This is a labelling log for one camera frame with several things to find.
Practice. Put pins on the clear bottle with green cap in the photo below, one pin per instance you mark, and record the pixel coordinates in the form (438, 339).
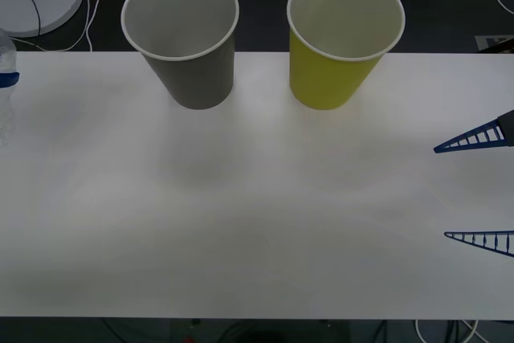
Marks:
(6, 58)

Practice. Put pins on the yellow-green plastic waste bin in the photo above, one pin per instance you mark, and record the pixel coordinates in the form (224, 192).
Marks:
(325, 82)

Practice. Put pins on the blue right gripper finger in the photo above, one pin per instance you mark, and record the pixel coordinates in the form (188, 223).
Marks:
(504, 246)
(507, 124)

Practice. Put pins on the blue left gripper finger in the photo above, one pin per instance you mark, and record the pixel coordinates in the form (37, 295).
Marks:
(8, 80)

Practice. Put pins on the grey marker tag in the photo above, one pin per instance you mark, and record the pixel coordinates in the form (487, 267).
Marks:
(492, 42)

